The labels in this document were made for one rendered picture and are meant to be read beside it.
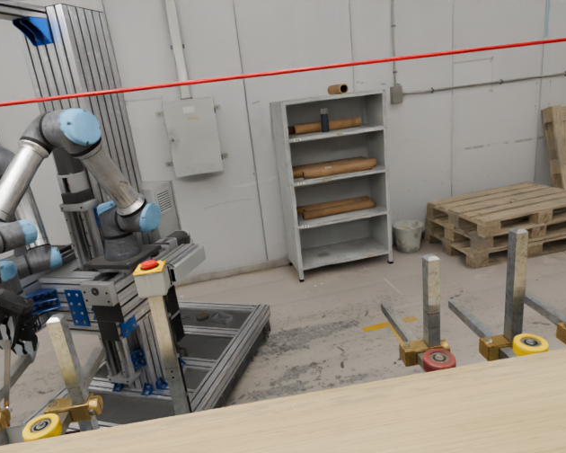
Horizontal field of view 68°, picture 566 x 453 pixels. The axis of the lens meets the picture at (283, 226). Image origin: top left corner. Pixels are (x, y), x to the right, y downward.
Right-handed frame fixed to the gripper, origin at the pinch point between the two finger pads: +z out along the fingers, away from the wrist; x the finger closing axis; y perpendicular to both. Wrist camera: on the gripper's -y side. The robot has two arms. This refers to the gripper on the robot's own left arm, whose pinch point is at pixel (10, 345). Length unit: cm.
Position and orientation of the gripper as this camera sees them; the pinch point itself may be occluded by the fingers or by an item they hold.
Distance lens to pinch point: 145.4
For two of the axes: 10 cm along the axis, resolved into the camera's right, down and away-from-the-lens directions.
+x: 0.8, 2.7, -9.6
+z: 0.5, 9.6, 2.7
